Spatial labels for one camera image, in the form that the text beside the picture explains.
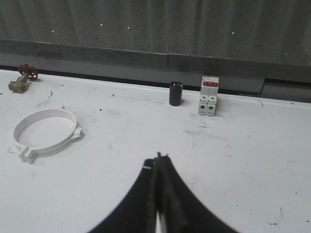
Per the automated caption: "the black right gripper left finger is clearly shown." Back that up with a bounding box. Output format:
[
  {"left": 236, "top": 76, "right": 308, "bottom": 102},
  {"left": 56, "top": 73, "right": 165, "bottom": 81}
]
[{"left": 90, "top": 159, "right": 157, "bottom": 233}]

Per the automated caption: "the grey stone counter ledge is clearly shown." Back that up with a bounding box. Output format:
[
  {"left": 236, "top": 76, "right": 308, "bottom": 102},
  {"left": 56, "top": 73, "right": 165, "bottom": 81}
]
[{"left": 0, "top": 0, "right": 311, "bottom": 102}]

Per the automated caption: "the white circuit breaker red switch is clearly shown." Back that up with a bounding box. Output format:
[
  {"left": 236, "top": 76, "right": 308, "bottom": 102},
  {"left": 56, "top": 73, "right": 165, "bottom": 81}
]
[{"left": 198, "top": 76, "right": 219, "bottom": 116}]

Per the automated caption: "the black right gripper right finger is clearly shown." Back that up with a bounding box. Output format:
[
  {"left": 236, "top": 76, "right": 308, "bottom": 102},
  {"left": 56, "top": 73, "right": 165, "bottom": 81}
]
[{"left": 157, "top": 152, "right": 236, "bottom": 233}]

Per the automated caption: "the black cylindrical capacitor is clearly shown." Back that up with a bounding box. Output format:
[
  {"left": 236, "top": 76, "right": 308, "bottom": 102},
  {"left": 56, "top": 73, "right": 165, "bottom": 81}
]
[{"left": 169, "top": 81, "right": 183, "bottom": 106}]

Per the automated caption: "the white half pipe clamp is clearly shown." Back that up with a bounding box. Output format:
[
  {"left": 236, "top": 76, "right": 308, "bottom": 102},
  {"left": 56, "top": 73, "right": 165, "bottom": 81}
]
[
  {"left": 7, "top": 114, "right": 59, "bottom": 165},
  {"left": 32, "top": 105, "right": 83, "bottom": 157}
]

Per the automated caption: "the brass valve red handwheel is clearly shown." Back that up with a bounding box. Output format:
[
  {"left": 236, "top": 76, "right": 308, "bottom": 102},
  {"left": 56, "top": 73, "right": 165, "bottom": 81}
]
[{"left": 8, "top": 64, "right": 38, "bottom": 93}]

